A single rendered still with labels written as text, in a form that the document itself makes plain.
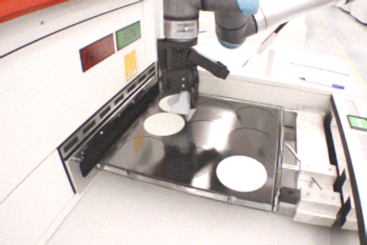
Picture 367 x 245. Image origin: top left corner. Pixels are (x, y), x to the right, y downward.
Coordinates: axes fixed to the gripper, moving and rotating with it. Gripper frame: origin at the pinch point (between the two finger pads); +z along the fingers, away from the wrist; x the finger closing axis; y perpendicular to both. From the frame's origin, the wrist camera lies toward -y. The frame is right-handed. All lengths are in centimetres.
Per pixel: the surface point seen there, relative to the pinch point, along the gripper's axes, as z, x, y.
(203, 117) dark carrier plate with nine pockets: 1.4, -0.2, -3.7
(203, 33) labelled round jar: -9.8, -38.7, -16.6
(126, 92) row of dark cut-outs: -4.9, -7.6, 14.7
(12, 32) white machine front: -28.6, 15.4, 30.8
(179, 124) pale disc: 1.2, 1.5, 3.2
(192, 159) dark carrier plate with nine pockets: 1.4, 14.5, 3.8
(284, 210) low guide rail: 7.5, 28.7, -11.8
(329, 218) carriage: 3.5, 36.1, -16.5
